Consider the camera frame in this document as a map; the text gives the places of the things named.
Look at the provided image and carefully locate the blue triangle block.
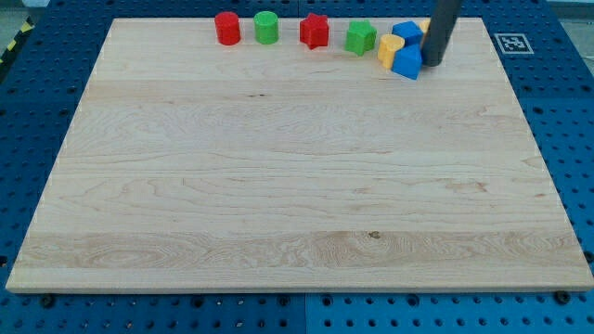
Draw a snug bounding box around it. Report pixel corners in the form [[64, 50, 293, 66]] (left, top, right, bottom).
[[392, 45, 422, 80]]

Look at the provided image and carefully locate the wooden board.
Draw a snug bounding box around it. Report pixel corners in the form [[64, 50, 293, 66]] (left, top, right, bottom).
[[6, 18, 593, 294]]

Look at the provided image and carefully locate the red star block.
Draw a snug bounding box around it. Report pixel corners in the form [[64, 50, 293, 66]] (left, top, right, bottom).
[[300, 13, 329, 49]]

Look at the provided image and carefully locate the green cylinder block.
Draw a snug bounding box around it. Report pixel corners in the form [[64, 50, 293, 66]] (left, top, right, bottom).
[[253, 11, 279, 45]]

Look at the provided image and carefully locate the green star block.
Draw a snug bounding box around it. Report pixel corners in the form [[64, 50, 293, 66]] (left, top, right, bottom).
[[344, 19, 377, 57]]

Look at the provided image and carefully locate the yellow heart block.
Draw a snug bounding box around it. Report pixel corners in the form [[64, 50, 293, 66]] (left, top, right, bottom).
[[378, 34, 406, 70]]

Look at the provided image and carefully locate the red cylinder block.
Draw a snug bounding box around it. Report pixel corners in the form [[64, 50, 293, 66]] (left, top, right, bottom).
[[214, 11, 241, 45]]

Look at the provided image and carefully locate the blue cube block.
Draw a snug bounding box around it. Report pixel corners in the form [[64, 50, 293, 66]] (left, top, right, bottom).
[[392, 21, 424, 46]]

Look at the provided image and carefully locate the yellow block behind rod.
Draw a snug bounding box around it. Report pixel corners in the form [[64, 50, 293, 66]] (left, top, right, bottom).
[[419, 19, 431, 37]]

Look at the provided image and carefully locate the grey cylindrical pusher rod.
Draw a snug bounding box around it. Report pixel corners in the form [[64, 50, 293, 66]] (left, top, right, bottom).
[[420, 0, 463, 67]]

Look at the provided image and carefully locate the white fiducial marker tag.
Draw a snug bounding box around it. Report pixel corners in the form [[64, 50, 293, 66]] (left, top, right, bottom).
[[495, 32, 534, 55]]

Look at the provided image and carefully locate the yellow black hazard tape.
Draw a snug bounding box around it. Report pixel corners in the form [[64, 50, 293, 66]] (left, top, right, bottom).
[[1, 17, 35, 68]]

